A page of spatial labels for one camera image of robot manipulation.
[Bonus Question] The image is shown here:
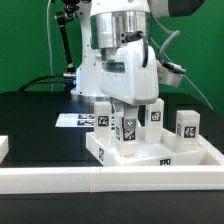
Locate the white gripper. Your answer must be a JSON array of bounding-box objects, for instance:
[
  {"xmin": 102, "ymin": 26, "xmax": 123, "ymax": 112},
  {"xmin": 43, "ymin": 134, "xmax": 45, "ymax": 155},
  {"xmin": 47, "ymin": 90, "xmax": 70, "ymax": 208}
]
[{"xmin": 96, "ymin": 42, "xmax": 159, "ymax": 131}]

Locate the white square table top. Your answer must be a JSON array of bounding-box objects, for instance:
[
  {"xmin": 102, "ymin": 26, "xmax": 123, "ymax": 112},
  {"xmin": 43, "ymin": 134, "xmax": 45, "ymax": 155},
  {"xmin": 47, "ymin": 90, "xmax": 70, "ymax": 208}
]
[{"xmin": 86, "ymin": 128, "xmax": 220, "ymax": 167}]

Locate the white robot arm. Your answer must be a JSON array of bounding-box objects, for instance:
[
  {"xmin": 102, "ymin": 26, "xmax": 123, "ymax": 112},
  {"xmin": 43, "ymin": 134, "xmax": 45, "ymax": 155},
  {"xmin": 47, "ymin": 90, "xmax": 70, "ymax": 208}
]
[{"xmin": 81, "ymin": 0, "xmax": 205, "ymax": 130}]

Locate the marker sheet with tags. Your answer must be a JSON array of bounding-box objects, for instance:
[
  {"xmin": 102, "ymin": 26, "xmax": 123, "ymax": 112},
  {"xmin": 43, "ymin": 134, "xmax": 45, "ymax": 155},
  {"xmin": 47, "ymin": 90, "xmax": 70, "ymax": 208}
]
[{"xmin": 55, "ymin": 113, "xmax": 94, "ymax": 128}]

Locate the white U-shaped fence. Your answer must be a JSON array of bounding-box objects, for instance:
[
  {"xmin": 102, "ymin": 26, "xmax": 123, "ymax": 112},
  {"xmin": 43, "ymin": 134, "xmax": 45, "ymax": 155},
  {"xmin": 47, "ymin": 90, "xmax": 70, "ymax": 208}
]
[{"xmin": 0, "ymin": 134, "xmax": 224, "ymax": 195}]

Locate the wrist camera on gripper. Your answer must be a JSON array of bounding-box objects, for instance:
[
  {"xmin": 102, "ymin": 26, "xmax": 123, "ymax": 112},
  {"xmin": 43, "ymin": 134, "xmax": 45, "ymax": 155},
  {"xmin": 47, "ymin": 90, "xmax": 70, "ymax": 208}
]
[{"xmin": 157, "ymin": 62, "xmax": 186, "ymax": 88}]

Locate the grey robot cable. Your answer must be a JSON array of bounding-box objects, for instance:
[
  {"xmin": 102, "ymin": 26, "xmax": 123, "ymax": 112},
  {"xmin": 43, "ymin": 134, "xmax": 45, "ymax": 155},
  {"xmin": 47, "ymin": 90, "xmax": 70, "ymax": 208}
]
[{"xmin": 146, "ymin": 13, "xmax": 214, "ymax": 111}]

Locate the black cable bundle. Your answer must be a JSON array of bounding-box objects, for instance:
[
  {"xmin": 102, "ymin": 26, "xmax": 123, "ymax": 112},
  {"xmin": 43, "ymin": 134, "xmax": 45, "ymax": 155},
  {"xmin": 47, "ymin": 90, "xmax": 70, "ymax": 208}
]
[{"xmin": 18, "ymin": 73, "xmax": 74, "ymax": 92}]

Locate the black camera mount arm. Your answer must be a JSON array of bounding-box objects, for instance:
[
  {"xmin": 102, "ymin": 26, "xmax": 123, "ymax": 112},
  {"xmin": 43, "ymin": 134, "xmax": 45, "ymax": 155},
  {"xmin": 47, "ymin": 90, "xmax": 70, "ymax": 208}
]
[{"xmin": 55, "ymin": 0, "xmax": 80, "ymax": 94}]

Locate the white thin cable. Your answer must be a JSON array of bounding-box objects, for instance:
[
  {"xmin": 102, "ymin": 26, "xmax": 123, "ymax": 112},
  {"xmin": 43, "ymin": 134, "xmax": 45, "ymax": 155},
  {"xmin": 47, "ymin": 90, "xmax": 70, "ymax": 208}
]
[{"xmin": 46, "ymin": 0, "xmax": 55, "ymax": 92}]

